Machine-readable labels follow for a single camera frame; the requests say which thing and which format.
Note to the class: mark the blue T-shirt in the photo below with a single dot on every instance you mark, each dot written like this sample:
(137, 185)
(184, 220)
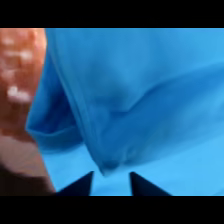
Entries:
(140, 100)

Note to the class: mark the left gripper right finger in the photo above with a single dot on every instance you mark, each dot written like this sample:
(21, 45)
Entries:
(141, 186)

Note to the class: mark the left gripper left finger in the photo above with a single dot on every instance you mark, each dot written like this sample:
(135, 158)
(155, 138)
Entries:
(81, 187)

